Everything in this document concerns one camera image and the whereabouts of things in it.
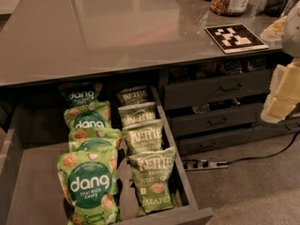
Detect grey right lower drawer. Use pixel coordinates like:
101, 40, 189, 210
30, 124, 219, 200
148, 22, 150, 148
248, 119, 300, 142

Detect open grey top drawer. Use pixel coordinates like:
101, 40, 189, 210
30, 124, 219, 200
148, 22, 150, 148
0, 87, 213, 225

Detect green Dang rice chip bag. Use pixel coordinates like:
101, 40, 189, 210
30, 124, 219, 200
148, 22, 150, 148
57, 146, 120, 225

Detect black white fiducial marker tile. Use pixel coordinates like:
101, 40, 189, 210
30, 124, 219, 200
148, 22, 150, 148
205, 23, 268, 54

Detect grey upper middle drawer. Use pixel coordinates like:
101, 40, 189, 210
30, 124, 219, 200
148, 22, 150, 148
164, 69, 271, 110

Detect front Kettle jalapeno chip bag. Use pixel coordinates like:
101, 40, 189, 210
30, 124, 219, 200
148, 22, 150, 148
128, 147, 175, 216

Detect power strip on floor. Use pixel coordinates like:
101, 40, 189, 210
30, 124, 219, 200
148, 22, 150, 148
183, 159, 229, 172

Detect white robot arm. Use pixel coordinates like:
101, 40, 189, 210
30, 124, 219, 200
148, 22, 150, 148
261, 2, 300, 124

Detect rear Kettle chip bag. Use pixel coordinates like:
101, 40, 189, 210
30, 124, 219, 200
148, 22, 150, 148
117, 85, 149, 106

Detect black power cable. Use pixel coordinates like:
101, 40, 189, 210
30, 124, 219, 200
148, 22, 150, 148
227, 130, 300, 167

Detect grey bottom middle drawer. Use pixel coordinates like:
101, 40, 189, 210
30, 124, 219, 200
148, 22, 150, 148
177, 128, 253, 156

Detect rear dark Dang chip bag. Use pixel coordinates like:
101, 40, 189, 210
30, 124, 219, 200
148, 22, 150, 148
59, 82, 103, 107

